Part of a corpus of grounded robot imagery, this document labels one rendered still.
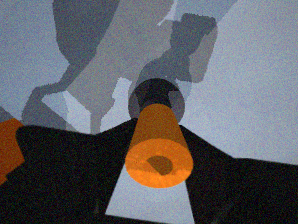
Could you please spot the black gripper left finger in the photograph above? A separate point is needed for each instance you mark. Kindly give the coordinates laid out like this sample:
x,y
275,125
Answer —
x,y
102,154

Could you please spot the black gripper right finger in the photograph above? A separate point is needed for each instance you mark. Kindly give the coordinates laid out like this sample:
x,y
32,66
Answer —
x,y
217,179

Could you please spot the orange knob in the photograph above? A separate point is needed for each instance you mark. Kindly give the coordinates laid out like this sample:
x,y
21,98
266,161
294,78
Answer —
x,y
158,155

